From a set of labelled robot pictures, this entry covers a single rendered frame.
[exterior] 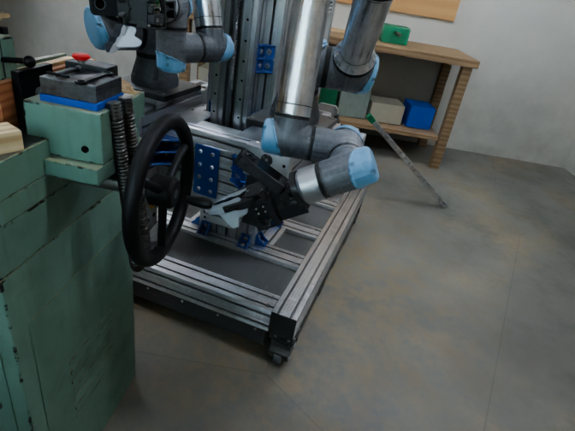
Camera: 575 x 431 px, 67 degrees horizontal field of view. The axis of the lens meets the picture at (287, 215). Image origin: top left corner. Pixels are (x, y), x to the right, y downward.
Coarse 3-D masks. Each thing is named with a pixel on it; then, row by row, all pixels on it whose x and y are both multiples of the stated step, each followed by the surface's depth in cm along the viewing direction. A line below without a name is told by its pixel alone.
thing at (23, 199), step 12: (36, 180) 73; (48, 180) 76; (60, 180) 79; (24, 192) 70; (36, 192) 73; (48, 192) 76; (0, 204) 66; (12, 204) 68; (24, 204) 71; (0, 216) 66; (12, 216) 69
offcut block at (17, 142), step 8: (0, 128) 66; (8, 128) 67; (16, 128) 67; (0, 136) 65; (8, 136) 66; (16, 136) 67; (0, 144) 65; (8, 144) 66; (16, 144) 67; (0, 152) 66; (8, 152) 67
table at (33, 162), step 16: (144, 96) 106; (144, 112) 108; (32, 144) 71; (48, 144) 74; (0, 160) 64; (16, 160) 67; (32, 160) 71; (48, 160) 73; (64, 160) 74; (112, 160) 77; (0, 176) 64; (16, 176) 68; (32, 176) 71; (64, 176) 74; (80, 176) 74; (96, 176) 73; (0, 192) 65
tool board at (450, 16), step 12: (336, 0) 356; (348, 0) 355; (396, 0) 352; (408, 0) 352; (420, 0) 351; (432, 0) 350; (444, 0) 349; (456, 0) 349; (408, 12) 356; (420, 12) 355; (432, 12) 354; (444, 12) 353; (456, 12) 353
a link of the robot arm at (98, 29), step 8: (88, 8) 120; (88, 16) 122; (96, 16) 119; (104, 16) 120; (112, 16) 120; (88, 24) 124; (96, 24) 120; (104, 24) 121; (112, 24) 121; (88, 32) 126; (96, 32) 122; (104, 32) 121; (112, 32) 123; (136, 32) 128; (96, 40) 124; (104, 40) 123; (104, 48) 126; (128, 48) 130; (136, 48) 132
